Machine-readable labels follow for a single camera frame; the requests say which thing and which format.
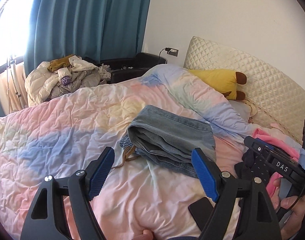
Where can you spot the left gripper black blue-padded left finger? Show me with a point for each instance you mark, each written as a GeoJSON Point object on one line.
{"type": "Point", "coordinates": [46, 218]}

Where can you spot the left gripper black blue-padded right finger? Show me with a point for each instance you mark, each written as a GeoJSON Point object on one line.
{"type": "Point", "coordinates": [257, 217]}

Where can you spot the blue denim jeans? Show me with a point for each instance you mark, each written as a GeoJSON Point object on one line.
{"type": "Point", "coordinates": [167, 139]}

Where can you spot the pile of white clothes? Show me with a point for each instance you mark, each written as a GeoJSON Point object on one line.
{"type": "Point", "coordinates": [63, 76]}

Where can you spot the person's right hand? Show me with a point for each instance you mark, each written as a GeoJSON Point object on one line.
{"type": "Point", "coordinates": [294, 222]}

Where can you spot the pink garment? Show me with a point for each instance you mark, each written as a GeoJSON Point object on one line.
{"type": "Point", "coordinates": [281, 155]}

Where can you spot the black phone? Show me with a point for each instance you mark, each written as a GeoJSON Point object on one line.
{"type": "Point", "coordinates": [201, 211]}

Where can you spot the cream quilted headboard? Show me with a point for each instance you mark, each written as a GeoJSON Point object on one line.
{"type": "Point", "coordinates": [276, 98]}

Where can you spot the pastel tie-dye quilt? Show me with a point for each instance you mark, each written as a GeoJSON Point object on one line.
{"type": "Point", "coordinates": [65, 134]}

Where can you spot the yellow plush toy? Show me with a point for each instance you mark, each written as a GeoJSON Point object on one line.
{"type": "Point", "coordinates": [225, 81]}

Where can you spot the beige hanging sweater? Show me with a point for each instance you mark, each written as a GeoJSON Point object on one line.
{"type": "Point", "coordinates": [3, 89]}

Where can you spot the silver tripod stand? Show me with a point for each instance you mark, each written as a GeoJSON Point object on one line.
{"type": "Point", "coordinates": [11, 75]}

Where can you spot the black bedside cabinet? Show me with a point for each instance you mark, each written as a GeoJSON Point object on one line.
{"type": "Point", "coordinates": [130, 68]}

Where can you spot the teal curtain right panel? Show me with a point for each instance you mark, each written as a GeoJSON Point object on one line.
{"type": "Point", "coordinates": [97, 29]}

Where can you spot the wall power socket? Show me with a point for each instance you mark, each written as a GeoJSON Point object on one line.
{"type": "Point", "coordinates": [172, 51]}

